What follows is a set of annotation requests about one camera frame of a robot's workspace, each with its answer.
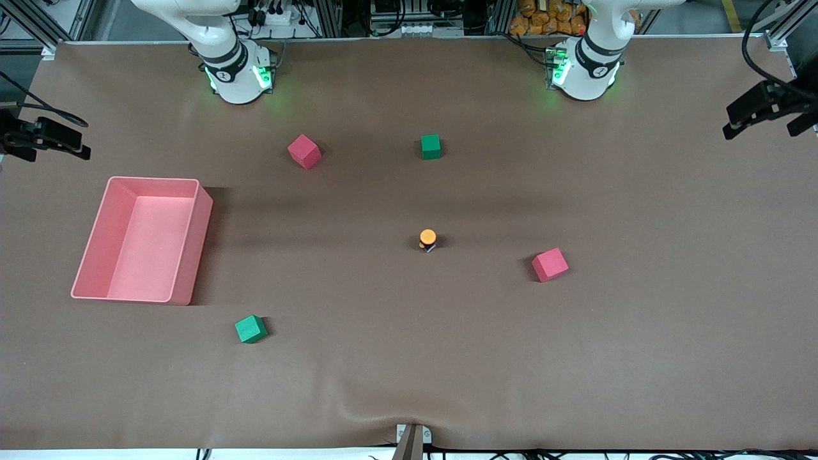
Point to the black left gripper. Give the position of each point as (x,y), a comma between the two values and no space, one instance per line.
(775,98)

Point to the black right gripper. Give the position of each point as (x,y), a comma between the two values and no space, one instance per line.
(27,136)

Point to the orange cap push button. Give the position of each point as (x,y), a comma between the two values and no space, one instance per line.
(427,236)

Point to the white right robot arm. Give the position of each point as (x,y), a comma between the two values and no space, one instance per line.
(233,83)

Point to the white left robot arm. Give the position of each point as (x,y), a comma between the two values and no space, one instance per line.
(585,76)

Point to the pink plastic bin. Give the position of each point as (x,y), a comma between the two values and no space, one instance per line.
(160,268)

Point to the orange snack bags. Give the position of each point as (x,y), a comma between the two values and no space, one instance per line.
(543,22)

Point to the pink foam cube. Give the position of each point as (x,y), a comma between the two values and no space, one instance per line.
(303,152)
(549,265)

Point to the white power strip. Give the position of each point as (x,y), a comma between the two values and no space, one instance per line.
(278,16)

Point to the green foam cube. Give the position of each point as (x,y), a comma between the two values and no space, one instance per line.
(431,147)
(250,329)

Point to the white terminal strip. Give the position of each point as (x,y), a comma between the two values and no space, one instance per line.
(422,29)

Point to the brown table mat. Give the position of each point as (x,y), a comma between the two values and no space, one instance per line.
(409,358)

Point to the aluminium frame profile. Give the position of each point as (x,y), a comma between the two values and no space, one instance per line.
(38,29)
(779,39)

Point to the aluminium camera post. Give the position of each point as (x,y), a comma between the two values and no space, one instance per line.
(412,444)

